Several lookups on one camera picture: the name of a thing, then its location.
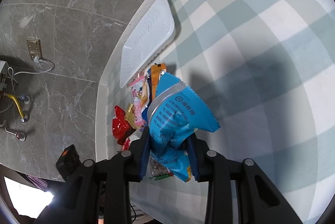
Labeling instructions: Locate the red foil snack packet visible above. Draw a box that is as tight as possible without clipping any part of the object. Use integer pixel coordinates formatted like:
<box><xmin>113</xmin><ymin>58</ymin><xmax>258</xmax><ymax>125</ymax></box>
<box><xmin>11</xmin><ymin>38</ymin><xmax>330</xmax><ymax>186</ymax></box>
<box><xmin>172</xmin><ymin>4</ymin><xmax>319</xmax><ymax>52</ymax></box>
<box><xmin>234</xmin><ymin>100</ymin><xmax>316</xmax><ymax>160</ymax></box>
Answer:
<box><xmin>112</xmin><ymin>106</ymin><xmax>135</xmax><ymax>145</ymax></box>

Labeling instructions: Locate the orange snack packet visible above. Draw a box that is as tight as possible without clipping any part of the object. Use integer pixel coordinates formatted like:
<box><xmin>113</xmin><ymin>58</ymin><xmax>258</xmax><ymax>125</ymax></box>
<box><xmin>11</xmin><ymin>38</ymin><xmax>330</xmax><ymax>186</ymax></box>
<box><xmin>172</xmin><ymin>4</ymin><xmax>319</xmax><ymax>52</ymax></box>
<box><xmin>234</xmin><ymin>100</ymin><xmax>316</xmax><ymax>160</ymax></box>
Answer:
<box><xmin>151</xmin><ymin>63</ymin><xmax>166</xmax><ymax>100</ymax></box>

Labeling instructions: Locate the white red snack packet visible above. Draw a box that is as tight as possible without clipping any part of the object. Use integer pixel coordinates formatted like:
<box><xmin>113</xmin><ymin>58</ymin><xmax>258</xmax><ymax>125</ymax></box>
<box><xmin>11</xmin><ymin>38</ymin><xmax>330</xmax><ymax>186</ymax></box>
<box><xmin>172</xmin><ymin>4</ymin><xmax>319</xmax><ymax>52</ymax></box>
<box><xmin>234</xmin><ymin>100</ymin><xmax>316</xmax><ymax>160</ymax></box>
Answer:
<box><xmin>121</xmin><ymin>131</ymin><xmax>142</xmax><ymax>151</ymax></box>

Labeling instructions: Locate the green edged nut packet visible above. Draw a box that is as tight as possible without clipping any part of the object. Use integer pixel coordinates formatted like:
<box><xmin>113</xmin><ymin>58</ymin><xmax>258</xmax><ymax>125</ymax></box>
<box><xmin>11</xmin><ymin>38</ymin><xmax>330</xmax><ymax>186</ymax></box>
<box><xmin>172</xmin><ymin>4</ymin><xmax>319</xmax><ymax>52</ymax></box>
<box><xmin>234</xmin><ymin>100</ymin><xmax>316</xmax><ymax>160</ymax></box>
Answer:
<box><xmin>148</xmin><ymin>155</ymin><xmax>173</xmax><ymax>181</ymax></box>

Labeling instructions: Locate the gold foil snack packet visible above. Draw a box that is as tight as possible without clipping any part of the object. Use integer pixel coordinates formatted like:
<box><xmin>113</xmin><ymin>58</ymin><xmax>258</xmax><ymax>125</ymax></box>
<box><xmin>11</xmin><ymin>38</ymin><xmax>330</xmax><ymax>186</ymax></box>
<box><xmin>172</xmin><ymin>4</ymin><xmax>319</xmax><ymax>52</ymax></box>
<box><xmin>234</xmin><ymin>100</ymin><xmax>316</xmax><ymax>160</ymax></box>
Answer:
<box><xmin>124</xmin><ymin>103</ymin><xmax>138</xmax><ymax>129</ymax></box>

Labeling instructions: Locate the pink cartoon snack packet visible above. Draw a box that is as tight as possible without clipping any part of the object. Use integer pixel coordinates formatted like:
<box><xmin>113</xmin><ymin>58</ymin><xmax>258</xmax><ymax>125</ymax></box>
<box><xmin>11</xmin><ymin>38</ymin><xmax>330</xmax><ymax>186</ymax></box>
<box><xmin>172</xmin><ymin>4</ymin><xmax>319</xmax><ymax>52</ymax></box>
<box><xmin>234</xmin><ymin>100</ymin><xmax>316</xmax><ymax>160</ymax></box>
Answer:
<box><xmin>131</xmin><ymin>76</ymin><xmax>145</xmax><ymax>127</ymax></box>

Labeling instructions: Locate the blue Tipo snack packet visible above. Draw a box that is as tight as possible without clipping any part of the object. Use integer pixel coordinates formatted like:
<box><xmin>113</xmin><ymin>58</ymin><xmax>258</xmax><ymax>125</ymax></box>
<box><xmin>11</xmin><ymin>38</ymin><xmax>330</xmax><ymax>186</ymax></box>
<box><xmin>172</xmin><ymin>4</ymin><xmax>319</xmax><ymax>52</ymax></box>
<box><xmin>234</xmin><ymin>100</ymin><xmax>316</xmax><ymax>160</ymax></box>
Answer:
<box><xmin>141</xmin><ymin>76</ymin><xmax>152</xmax><ymax>124</ymax></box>

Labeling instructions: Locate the checkered tablecloth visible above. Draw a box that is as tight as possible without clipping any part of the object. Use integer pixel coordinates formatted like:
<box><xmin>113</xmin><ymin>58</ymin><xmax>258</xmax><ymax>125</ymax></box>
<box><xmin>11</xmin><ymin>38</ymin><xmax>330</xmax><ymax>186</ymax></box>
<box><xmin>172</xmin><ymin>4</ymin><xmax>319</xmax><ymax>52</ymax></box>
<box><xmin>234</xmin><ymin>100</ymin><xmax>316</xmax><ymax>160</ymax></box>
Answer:
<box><xmin>104</xmin><ymin>0</ymin><xmax>335</xmax><ymax>224</ymax></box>

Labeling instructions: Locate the white plastic tray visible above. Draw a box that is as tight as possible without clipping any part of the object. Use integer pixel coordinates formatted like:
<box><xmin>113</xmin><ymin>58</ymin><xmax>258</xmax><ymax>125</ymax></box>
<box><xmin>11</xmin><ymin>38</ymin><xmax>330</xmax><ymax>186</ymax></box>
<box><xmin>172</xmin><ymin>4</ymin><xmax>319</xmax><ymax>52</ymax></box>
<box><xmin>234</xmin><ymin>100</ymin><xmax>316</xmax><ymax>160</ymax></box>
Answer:
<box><xmin>119</xmin><ymin>0</ymin><xmax>176</xmax><ymax>88</ymax></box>

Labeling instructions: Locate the yellow hose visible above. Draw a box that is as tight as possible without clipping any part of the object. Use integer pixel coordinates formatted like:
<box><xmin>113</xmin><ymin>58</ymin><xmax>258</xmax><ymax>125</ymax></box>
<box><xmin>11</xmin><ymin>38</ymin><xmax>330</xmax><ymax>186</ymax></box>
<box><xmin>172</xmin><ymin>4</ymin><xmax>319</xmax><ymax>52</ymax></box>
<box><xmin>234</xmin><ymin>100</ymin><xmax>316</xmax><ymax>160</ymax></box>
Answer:
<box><xmin>3</xmin><ymin>92</ymin><xmax>27</xmax><ymax>120</ymax></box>

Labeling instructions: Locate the white cable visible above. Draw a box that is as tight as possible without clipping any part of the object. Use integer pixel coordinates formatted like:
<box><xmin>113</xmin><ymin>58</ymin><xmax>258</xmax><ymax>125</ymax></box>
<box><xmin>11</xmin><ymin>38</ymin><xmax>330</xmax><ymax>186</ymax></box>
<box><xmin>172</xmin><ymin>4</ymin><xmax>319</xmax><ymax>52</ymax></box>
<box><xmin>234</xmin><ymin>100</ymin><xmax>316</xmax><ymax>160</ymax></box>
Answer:
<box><xmin>7</xmin><ymin>58</ymin><xmax>56</xmax><ymax>84</ymax></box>

